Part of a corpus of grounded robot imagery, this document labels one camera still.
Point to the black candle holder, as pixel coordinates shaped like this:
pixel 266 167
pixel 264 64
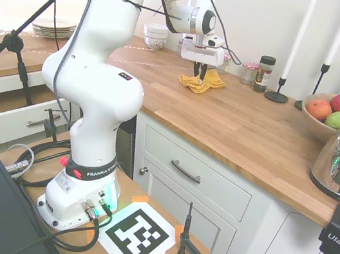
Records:
pixel 276 96
pixel 322 74

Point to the black white fiducial tag sheet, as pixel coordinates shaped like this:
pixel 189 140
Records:
pixel 138 236

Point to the black bar clamp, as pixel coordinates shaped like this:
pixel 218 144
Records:
pixel 186 231

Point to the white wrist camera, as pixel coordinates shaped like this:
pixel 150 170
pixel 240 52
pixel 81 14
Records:
pixel 216 42

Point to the round metal cabinet knob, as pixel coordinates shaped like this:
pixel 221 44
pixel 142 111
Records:
pixel 143 171

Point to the black boom stand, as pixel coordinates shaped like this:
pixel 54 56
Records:
pixel 15 39

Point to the glass jar red checked lid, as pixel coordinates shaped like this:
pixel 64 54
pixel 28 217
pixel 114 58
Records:
pixel 180 46
pixel 247 73
pixel 226 66

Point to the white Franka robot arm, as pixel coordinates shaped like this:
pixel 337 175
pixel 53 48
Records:
pixel 100 73

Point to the green apple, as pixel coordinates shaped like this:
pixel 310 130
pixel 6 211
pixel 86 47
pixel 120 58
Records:
pixel 339 120

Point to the stack of white plates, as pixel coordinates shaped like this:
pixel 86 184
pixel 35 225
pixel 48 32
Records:
pixel 54 29

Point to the coffee jar black lid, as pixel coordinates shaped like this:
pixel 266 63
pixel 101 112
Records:
pixel 263 74

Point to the white counter cabinet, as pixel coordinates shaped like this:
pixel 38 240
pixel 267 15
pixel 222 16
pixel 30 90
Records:
pixel 269 235

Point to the small black clamp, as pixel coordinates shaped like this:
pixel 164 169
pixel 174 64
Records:
pixel 50 123

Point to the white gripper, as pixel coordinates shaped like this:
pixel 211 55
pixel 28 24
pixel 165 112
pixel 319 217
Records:
pixel 201 55

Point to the yellow towel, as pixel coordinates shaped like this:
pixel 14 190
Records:
pixel 213 81

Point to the stack of white bowls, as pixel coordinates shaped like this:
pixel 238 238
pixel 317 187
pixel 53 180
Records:
pixel 154 36

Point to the orange tape piece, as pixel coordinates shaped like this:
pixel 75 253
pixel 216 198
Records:
pixel 140 199
pixel 179 228

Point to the orange fruit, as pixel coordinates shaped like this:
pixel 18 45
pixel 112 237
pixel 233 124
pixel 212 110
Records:
pixel 319 109

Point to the wooden fruit bowl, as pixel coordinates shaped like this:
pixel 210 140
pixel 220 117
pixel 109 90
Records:
pixel 312 124

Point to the white drawer unit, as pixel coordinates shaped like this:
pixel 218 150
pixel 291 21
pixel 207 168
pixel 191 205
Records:
pixel 11 120

